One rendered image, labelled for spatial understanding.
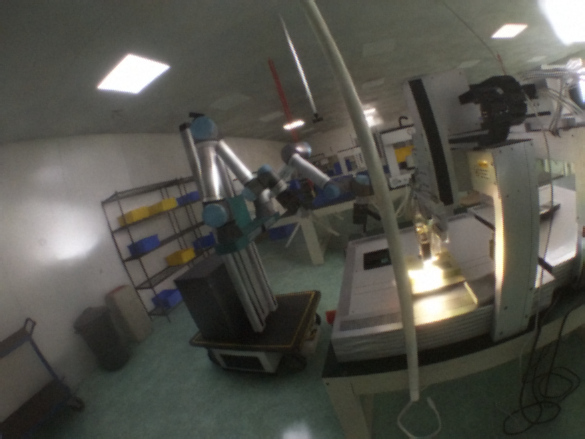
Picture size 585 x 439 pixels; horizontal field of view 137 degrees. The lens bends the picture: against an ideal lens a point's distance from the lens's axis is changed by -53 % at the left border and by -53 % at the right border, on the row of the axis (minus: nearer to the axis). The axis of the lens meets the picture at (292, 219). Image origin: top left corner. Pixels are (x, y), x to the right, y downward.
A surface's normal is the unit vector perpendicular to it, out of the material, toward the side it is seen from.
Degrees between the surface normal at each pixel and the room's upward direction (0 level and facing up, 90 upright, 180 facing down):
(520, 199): 90
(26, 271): 90
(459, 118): 90
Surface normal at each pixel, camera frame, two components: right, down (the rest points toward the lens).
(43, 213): 0.92, -0.23
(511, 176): -0.26, 0.26
